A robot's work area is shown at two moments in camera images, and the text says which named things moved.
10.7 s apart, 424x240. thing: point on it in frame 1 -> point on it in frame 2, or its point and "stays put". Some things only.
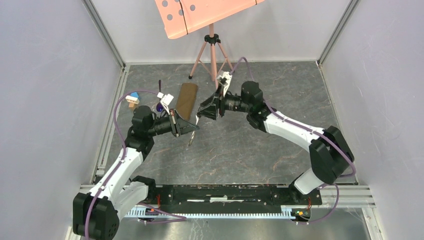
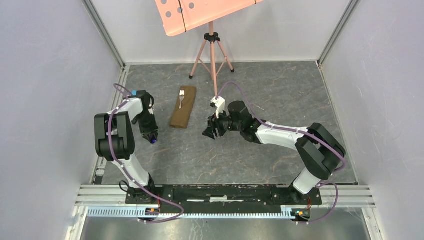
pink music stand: (180, 17) stays put
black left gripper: (179, 126) -> (153, 129)
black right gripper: (210, 106) -> (214, 122)
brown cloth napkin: (186, 99) stays put
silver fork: (193, 133) -> (181, 95)
